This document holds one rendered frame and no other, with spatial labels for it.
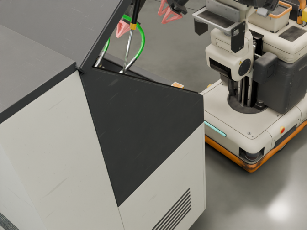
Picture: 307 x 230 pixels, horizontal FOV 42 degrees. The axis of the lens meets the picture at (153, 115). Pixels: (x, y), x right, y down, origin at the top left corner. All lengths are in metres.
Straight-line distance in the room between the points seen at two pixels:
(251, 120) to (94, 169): 1.45
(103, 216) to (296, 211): 1.34
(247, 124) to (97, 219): 1.35
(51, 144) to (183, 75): 2.35
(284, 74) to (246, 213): 0.85
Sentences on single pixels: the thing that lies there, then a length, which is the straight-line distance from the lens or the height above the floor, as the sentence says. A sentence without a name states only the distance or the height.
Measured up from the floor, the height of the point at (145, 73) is 0.95.
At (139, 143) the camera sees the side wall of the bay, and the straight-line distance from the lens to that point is 1.52.
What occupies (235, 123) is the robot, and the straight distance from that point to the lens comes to 2.60.
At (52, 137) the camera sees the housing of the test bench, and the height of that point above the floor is 1.32.
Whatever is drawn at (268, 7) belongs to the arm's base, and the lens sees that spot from 1.98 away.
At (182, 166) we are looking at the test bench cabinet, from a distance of 1.91.
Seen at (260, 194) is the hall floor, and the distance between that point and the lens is 2.62.
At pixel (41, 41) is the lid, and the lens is 1.25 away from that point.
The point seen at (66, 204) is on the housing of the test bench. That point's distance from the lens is 1.38.
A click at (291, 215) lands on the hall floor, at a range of 2.56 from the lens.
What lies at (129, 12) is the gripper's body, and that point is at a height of 1.30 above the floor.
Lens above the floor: 2.13
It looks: 43 degrees down
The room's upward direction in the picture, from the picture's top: 8 degrees counter-clockwise
